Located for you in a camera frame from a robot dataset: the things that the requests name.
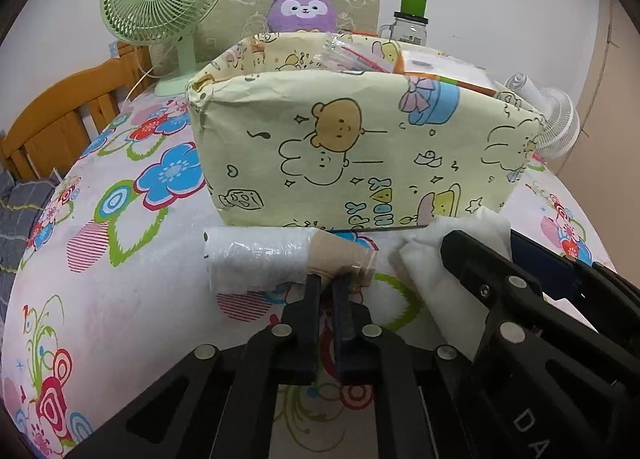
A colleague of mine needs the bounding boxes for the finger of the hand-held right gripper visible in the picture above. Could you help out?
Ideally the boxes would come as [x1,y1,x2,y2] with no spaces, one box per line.
[510,230,640,320]
[440,229,551,330]

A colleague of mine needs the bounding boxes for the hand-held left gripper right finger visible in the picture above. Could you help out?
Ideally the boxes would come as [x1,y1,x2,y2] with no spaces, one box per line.
[331,274,472,459]

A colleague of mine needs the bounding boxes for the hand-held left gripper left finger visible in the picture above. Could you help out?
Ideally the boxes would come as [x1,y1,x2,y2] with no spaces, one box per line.
[65,273,323,459]

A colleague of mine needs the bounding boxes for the white fluffy cloth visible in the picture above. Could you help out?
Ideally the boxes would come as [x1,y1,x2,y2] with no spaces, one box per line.
[398,206,513,360]

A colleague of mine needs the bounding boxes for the plastic-wrapped beige sock roll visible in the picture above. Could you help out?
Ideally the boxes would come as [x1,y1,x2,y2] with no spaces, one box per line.
[202,226,378,292]

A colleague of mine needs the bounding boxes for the cartoon print storage box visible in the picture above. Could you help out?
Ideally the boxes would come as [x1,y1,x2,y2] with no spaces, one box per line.
[185,32,547,232]

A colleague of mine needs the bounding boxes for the cartoon print tissue pack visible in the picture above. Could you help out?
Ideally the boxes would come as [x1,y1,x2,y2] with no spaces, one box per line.
[392,49,498,92]

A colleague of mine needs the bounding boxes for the clear pen packet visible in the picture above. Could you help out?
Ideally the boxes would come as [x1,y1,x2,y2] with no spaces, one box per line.
[315,36,401,75]

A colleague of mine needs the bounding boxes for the white standing fan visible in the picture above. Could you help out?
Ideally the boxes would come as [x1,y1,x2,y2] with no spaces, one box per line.
[502,72,581,160]

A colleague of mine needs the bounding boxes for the beige door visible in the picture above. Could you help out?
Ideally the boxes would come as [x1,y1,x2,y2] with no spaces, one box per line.
[575,0,640,270]

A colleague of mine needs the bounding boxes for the floral tablecloth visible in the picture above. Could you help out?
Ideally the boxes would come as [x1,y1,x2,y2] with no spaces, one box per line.
[0,89,621,459]

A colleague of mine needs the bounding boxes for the glass jar with green lid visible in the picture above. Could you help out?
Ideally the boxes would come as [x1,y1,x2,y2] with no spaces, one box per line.
[378,0,430,46]

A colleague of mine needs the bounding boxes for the purple plush toy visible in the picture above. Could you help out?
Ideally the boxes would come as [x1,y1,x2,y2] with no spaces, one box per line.
[265,0,337,35]

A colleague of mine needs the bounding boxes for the grey plaid pillow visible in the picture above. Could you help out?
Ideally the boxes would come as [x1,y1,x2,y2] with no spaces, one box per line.
[0,172,63,310]

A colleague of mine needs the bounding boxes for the white fan cord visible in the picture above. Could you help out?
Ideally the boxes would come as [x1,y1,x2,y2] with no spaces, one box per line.
[125,46,161,105]

